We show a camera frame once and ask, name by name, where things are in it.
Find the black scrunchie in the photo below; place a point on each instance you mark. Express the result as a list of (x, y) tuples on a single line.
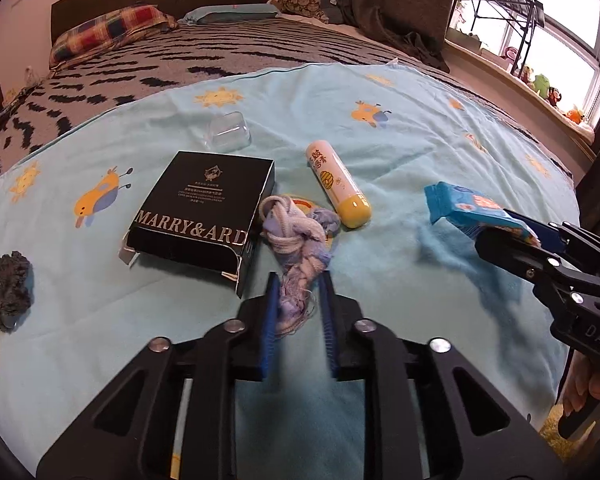
[(10, 290)]

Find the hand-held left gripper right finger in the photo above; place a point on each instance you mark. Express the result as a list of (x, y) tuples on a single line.
[(328, 330)]

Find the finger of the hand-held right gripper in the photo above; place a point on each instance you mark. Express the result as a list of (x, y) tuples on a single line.
[(580, 242), (515, 252)]

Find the light blue printed sheet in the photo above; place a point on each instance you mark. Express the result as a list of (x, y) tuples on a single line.
[(405, 310)]

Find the brown plush monkey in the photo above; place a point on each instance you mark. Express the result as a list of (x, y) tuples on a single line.
[(554, 97)]

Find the clear plastic cup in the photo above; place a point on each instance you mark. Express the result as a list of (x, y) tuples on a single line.
[(227, 130)]

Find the yellow fuzzy slipper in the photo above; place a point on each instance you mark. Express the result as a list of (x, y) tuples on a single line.
[(550, 432)]

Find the green plush toy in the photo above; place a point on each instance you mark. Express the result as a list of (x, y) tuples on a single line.
[(540, 86)]

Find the blue snack packet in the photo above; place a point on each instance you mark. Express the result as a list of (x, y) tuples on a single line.
[(465, 207)]

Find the window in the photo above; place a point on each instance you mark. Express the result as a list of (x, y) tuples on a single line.
[(570, 10)]

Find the brown curtain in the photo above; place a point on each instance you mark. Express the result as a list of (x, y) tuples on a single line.
[(390, 5)]

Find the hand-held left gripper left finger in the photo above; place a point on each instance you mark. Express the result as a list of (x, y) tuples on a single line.
[(270, 330)]

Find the plaid pillow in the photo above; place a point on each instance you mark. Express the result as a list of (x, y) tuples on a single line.
[(105, 32)]

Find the blue pillow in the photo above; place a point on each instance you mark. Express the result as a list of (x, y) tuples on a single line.
[(230, 14)]

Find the person's right hand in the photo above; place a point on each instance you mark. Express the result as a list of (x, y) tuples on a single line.
[(575, 387)]

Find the black folding rack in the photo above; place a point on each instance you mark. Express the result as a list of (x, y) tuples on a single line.
[(500, 0)]

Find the grey zigzag bedspread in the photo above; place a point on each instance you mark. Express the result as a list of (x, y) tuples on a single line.
[(205, 55)]

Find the black cosmetics box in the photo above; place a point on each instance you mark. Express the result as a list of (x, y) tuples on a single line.
[(200, 200)]

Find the orange plush toy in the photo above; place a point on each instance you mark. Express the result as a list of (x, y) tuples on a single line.
[(576, 115)]

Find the yellow white bottle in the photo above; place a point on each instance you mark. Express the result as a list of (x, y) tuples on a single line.
[(337, 185)]

